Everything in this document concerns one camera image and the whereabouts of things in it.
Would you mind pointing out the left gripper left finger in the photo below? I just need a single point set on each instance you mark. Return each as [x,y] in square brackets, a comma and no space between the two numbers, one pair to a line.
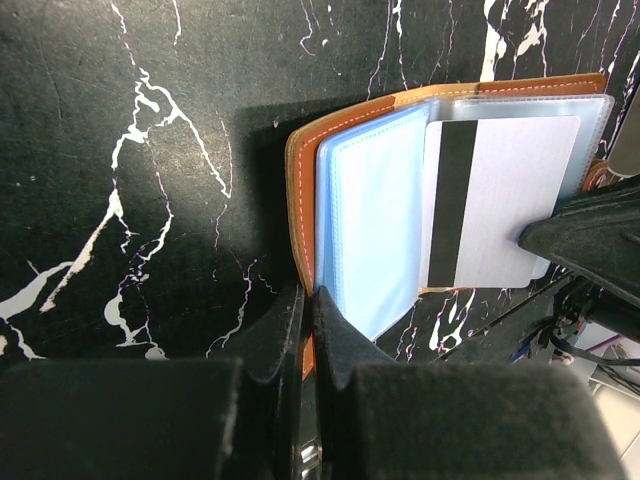
[253,411]

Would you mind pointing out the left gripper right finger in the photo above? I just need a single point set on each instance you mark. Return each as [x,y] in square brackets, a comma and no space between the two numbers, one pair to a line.
[339,349]

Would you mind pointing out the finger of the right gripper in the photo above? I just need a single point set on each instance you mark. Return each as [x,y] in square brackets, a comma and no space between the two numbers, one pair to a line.
[595,235]
[624,156]

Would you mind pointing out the white credit card black stripe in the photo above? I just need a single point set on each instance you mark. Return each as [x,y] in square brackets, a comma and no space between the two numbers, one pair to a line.
[483,182]

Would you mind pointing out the brown leather card holder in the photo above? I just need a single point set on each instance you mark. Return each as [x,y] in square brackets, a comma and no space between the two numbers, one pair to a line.
[354,183]

